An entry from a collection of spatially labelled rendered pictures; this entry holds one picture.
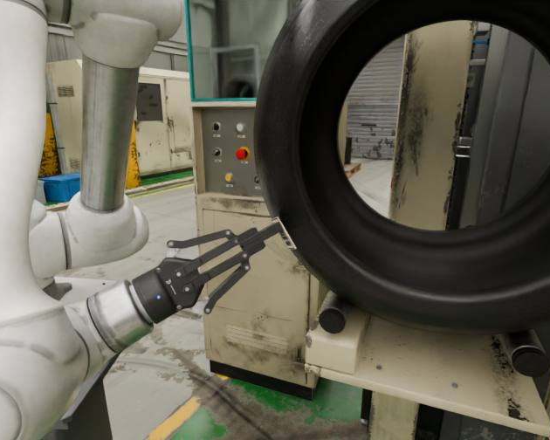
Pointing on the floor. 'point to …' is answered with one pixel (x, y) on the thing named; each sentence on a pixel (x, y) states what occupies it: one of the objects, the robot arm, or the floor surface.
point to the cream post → (424, 164)
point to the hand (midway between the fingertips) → (260, 236)
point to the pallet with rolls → (350, 160)
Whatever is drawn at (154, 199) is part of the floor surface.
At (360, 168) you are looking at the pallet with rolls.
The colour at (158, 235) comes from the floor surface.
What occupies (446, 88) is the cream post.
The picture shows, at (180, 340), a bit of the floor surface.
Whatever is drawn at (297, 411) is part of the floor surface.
